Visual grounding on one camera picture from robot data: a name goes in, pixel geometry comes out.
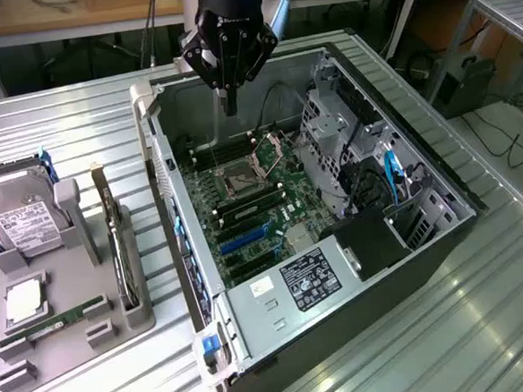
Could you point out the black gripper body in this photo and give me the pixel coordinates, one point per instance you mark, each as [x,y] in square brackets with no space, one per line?
[230,10]

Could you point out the graphics card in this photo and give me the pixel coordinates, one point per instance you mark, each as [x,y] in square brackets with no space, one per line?
[121,259]

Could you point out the black tripod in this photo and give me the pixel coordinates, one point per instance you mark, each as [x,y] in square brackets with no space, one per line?
[149,29]

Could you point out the silver drive cage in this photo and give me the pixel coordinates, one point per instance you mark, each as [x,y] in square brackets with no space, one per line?
[328,128]

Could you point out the metal socket cover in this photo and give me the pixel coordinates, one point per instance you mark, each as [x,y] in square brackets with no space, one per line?
[265,153]

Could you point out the CPU socket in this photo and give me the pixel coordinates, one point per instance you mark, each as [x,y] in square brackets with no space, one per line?
[239,179]

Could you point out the green motherboard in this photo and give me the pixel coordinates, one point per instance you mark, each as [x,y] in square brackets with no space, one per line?
[288,189]

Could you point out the installed black RAM stick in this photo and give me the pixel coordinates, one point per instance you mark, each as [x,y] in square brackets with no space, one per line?
[244,208]

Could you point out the blue disk caddy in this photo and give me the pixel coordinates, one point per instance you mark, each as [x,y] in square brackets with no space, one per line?
[46,164]

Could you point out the blue expansion slot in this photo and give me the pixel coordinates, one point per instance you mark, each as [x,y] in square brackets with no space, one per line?
[246,237]

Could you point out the silver chipset heatsink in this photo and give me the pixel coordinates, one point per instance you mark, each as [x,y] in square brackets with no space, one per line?
[298,239]

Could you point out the black box on floor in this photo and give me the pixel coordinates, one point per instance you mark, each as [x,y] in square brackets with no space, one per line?
[465,87]

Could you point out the black expansion slot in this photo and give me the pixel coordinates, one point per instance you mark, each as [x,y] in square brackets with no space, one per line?
[250,264]

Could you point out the silver disk bay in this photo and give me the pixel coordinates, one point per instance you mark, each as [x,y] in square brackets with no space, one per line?
[420,221]

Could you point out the silver hard disk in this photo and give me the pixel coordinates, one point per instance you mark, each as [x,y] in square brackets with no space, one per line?
[20,213]

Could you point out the metal slat side table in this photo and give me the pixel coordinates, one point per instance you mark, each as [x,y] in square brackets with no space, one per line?
[509,12]

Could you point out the silver power supply unit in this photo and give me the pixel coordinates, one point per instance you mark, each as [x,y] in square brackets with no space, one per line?
[260,312]

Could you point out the grey parts rack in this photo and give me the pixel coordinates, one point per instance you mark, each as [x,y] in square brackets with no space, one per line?
[56,282]

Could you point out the blue case latch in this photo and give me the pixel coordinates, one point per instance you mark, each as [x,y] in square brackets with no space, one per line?
[209,345]

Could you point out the silver CPU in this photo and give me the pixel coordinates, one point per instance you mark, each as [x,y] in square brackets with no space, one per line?
[24,302]

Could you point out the green RAM stick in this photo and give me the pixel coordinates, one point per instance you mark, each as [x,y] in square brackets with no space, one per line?
[50,325]

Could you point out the open black PC case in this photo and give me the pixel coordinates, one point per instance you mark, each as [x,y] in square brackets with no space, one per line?
[326,357]

